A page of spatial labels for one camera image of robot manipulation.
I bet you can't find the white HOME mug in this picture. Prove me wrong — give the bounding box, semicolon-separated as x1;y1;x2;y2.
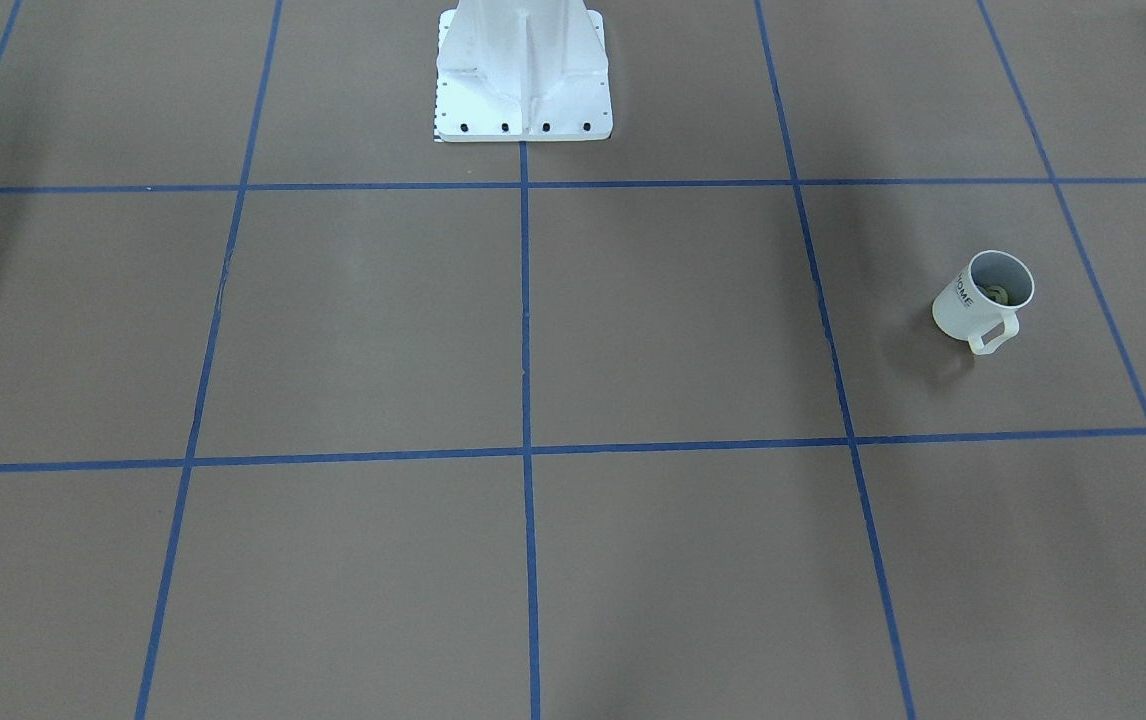
931;250;1035;357

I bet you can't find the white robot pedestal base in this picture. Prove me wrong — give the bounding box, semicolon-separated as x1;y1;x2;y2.
433;1;614;143

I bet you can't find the lemon slice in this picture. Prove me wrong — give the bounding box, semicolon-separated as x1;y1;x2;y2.
979;284;1011;306

